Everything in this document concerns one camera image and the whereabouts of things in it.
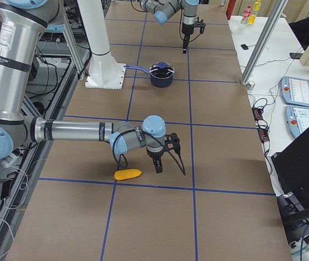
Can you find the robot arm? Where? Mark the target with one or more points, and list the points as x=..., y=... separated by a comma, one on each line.
x=163, y=11
x=24, y=22

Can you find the glass pot lid blue knob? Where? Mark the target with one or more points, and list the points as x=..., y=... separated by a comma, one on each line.
x=161, y=70

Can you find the seated person black sweater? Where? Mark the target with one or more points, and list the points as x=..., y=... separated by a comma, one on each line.
x=306, y=24

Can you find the upper teach pendant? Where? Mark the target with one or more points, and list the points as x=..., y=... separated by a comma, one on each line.
x=295, y=91

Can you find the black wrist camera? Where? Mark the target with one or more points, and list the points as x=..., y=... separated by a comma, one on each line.
x=172, y=142

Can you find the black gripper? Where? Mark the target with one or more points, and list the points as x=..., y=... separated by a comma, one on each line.
x=154, y=156
x=186, y=33

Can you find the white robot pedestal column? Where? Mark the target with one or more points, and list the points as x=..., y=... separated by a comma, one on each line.
x=94, y=23

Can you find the teach pendant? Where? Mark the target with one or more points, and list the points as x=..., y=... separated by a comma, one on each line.
x=295, y=91
x=297, y=119

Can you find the black smartphone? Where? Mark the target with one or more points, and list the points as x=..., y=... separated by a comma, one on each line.
x=295, y=55

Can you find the red label drink bottle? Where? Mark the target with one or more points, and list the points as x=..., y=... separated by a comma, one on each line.
x=246, y=15

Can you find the yellow drink bottle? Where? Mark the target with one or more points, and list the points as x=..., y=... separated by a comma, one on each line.
x=254, y=11

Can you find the aluminium frame post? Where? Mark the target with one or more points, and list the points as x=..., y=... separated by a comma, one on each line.
x=261, y=43

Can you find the black small device on table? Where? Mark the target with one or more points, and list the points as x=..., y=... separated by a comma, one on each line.
x=244, y=47

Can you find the dark blue saucepan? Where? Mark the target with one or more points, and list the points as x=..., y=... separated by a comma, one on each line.
x=157, y=82

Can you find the yellow corn cob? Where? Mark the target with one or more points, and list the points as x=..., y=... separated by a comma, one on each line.
x=122, y=175

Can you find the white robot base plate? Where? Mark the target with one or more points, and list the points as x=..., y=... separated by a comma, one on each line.
x=106, y=76

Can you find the black laptop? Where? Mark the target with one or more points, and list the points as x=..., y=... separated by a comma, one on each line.
x=292, y=165

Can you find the lower teach pendant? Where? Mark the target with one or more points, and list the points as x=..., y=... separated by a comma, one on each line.
x=297, y=119

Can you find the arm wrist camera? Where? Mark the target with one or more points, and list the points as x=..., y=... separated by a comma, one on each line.
x=200, y=24

